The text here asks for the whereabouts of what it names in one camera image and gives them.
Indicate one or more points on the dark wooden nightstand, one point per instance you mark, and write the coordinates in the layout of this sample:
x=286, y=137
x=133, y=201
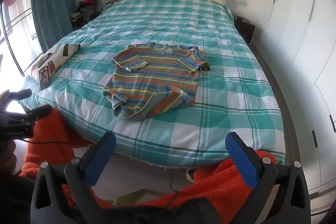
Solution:
x=245, y=28

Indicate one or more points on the pile of colourful clothes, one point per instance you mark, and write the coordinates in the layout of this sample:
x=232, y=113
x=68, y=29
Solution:
x=88, y=3

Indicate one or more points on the window with dark frame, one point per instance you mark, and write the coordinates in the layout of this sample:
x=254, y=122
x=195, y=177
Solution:
x=10, y=29

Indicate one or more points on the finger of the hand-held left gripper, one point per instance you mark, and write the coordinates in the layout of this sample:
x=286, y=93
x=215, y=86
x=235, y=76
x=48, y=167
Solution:
x=19, y=95
x=39, y=112

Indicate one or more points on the bed with teal plaid blanket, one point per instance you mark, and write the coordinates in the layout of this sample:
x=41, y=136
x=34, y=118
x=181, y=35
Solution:
x=223, y=108

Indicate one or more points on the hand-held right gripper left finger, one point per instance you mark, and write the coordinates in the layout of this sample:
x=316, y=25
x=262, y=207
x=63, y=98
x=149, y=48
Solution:
x=101, y=158

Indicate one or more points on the white wardrobe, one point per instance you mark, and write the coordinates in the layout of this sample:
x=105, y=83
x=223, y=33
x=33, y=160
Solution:
x=302, y=43

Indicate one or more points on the green paper sheet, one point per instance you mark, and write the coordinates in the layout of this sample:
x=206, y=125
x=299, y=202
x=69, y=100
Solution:
x=131, y=197

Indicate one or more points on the black smartphone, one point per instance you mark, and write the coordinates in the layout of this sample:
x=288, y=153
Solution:
x=44, y=78

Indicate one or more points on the white wall socket panel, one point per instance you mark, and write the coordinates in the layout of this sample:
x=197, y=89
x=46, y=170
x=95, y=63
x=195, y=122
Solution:
x=241, y=0

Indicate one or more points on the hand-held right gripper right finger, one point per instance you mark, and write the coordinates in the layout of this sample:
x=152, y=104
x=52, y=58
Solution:
x=240, y=158

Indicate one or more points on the orange fuzzy blanket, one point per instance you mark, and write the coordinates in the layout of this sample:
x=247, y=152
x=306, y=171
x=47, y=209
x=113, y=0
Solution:
x=223, y=187

